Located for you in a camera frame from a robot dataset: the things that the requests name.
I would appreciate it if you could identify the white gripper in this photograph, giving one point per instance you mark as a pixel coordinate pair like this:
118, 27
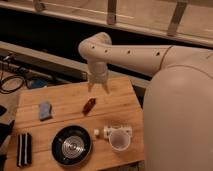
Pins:
97, 74

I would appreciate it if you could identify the dark red pepper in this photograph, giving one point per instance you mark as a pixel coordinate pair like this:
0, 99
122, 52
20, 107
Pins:
88, 106

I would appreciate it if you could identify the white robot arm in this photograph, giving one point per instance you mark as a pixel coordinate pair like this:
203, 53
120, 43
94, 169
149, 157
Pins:
178, 102

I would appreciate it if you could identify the white toy faucet piece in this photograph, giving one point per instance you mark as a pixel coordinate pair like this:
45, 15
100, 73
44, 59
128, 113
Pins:
108, 129

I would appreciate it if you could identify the wooden board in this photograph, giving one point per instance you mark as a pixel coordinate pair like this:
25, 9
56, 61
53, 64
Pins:
119, 107

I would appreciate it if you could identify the white plastic cup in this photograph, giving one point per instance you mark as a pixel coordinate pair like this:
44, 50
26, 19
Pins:
119, 140

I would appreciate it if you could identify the blue box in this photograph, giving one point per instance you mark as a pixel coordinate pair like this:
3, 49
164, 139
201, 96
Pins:
37, 83

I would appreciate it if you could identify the black and white striped block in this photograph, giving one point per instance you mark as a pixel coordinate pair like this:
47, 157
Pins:
24, 150

